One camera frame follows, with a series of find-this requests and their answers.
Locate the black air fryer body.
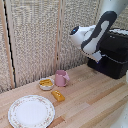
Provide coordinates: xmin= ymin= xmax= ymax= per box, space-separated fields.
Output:
xmin=87 ymin=29 xmax=128 ymax=80

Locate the small white floral bowl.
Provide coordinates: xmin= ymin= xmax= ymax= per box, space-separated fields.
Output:
xmin=38 ymin=77 xmax=55 ymax=92

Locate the black air fryer drawer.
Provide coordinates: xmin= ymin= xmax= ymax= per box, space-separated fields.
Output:
xmin=87 ymin=54 xmax=117 ymax=80

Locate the yellow bread loaf toy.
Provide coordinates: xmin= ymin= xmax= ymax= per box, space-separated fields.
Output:
xmin=50 ymin=89 xmax=67 ymax=103

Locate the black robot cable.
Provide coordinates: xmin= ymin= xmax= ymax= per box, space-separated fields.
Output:
xmin=101 ymin=53 xmax=128 ymax=64

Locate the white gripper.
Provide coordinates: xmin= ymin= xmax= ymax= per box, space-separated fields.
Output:
xmin=90 ymin=49 xmax=103 ymax=64

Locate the pink mug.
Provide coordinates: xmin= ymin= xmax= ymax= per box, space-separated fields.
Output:
xmin=54 ymin=69 xmax=71 ymax=88

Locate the white floral rimmed plate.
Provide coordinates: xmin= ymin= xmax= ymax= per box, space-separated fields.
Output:
xmin=7 ymin=94 xmax=57 ymax=128

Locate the yellow food in bowl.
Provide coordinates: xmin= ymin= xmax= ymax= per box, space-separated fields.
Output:
xmin=39 ymin=78 xmax=54 ymax=87

